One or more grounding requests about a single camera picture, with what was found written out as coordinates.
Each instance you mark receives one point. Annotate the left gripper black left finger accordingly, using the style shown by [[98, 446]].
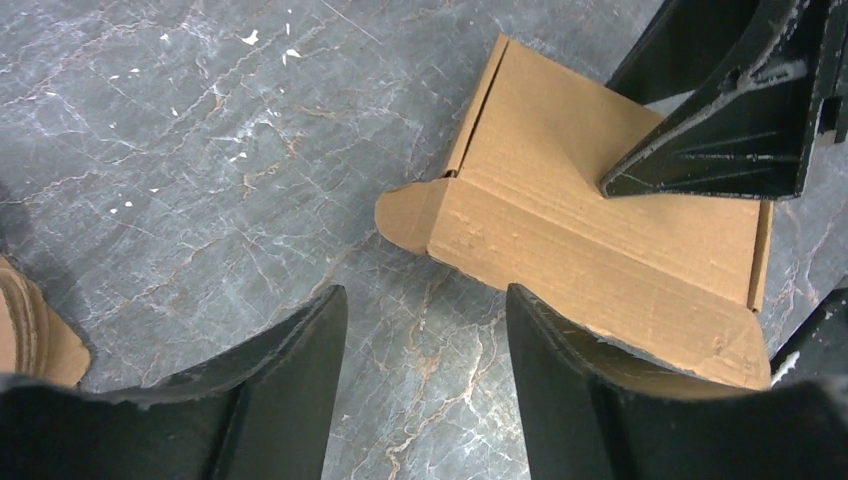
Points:
[[260, 410]]

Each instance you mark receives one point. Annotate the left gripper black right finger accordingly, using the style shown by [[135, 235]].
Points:
[[592, 410]]

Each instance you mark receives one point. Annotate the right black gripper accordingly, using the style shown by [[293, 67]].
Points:
[[760, 81]]

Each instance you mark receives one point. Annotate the cardboard box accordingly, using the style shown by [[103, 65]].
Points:
[[678, 278]]

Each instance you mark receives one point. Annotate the stack of flat cardboard sheets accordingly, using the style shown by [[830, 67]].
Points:
[[35, 340]]

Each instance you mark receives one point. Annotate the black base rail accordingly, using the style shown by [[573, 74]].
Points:
[[818, 347]]

